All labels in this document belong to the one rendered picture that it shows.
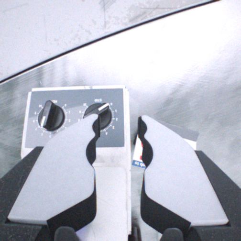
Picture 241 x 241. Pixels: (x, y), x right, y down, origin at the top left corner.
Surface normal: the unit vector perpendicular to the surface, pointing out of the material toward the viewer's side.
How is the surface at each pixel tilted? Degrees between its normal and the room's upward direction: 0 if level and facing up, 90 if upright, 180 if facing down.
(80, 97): 30
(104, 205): 0
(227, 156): 0
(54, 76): 0
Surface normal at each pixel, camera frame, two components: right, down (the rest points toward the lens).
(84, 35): 0.00, 0.24
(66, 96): -0.01, -0.28
